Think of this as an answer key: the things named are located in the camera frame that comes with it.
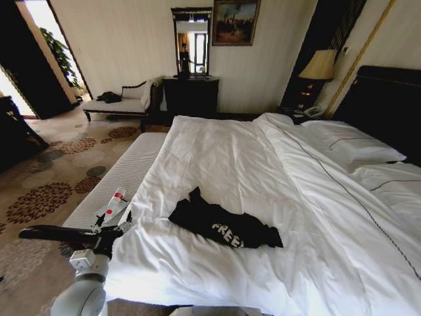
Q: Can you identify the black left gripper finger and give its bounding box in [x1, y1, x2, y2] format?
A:
[116, 210, 134, 233]
[92, 213, 107, 236]

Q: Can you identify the white ribbed bed bench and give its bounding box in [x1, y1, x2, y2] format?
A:
[61, 132, 169, 232]

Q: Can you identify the dark bed headboard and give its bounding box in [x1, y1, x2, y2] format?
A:
[333, 65, 421, 165]

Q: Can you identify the clear plastic bottle red label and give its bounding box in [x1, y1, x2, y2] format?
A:
[95, 186, 129, 219]

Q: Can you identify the black t-shirt with white print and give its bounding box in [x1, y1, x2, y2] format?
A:
[167, 186, 284, 250]

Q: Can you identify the dark wooden desk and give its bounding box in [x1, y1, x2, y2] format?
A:
[0, 94, 51, 174]

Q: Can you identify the black garment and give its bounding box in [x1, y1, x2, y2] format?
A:
[95, 91, 124, 104]

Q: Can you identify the white duvet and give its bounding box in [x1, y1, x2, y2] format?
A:
[104, 113, 421, 316]

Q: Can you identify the dark wooden dresser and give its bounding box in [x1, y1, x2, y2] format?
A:
[162, 75, 221, 117]

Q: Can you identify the person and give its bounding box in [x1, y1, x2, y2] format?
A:
[178, 41, 193, 74]

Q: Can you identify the green potted plant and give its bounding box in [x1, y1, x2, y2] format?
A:
[39, 27, 85, 90]

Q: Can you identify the dark nightstand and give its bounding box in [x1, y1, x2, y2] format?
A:
[278, 104, 332, 126]

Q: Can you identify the dark framed mirror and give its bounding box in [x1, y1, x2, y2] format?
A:
[170, 7, 212, 79]

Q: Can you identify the white telephone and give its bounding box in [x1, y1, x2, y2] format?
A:
[301, 105, 326, 119]

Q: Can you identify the gold framed painting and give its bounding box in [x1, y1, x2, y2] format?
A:
[210, 0, 262, 47]

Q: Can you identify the white pillow with dark piping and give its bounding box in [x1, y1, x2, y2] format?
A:
[300, 119, 408, 172]
[343, 161, 421, 213]

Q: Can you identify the table lamp with cream shade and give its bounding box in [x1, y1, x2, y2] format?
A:
[297, 49, 337, 111]

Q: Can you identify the white chaise longue dark frame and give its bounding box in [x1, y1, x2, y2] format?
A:
[82, 78, 165, 133]

